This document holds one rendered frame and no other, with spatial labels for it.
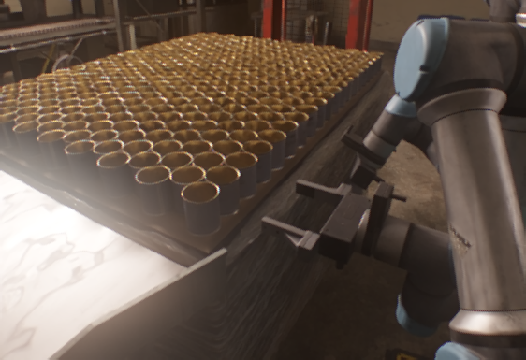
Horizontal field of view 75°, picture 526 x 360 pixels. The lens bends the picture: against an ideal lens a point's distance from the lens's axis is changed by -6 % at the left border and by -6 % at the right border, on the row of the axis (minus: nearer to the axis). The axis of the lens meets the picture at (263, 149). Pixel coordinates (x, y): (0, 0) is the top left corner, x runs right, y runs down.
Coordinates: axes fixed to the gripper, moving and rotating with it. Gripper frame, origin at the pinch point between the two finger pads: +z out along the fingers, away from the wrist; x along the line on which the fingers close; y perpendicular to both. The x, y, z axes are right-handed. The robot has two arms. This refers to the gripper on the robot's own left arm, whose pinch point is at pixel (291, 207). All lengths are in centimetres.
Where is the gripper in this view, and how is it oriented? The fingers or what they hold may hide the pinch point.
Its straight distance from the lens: 66.9
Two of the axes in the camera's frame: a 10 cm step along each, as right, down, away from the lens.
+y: 0.0, 8.8, 4.7
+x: 5.1, -4.0, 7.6
